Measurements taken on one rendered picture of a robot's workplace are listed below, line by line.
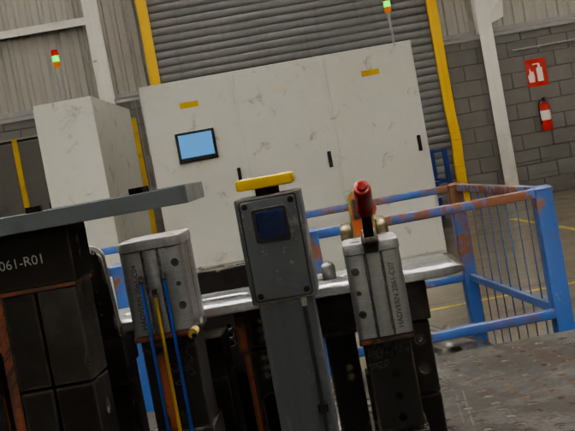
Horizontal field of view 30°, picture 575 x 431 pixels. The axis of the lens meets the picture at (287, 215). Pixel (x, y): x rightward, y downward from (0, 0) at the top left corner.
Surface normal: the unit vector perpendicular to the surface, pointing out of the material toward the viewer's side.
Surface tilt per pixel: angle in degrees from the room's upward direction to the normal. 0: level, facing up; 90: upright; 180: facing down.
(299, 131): 90
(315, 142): 90
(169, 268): 90
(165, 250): 90
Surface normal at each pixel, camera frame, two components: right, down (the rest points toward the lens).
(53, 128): 0.01, 0.05
